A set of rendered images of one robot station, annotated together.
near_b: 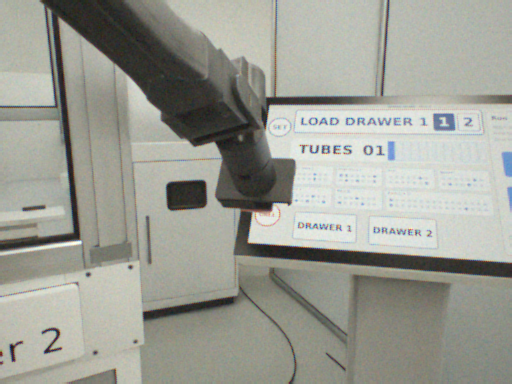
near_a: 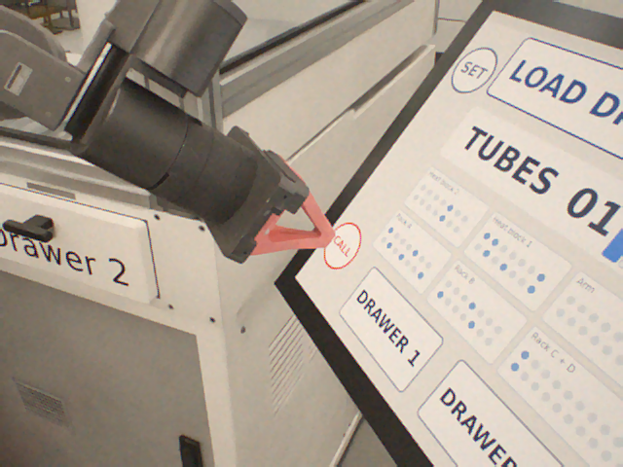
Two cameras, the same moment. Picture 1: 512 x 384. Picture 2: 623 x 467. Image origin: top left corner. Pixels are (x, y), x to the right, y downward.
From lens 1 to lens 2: 0.49 m
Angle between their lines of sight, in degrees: 52
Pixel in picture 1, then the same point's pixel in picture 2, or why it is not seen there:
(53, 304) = (116, 235)
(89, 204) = not seen: hidden behind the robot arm
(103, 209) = not seen: hidden behind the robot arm
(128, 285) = (201, 250)
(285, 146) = (452, 120)
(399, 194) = (551, 354)
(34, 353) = (105, 276)
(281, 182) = (241, 215)
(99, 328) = (172, 283)
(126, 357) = (206, 331)
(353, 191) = (478, 286)
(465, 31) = not seen: outside the picture
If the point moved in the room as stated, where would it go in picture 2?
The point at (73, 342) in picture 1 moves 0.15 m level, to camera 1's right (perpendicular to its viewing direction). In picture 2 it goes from (137, 285) to (197, 354)
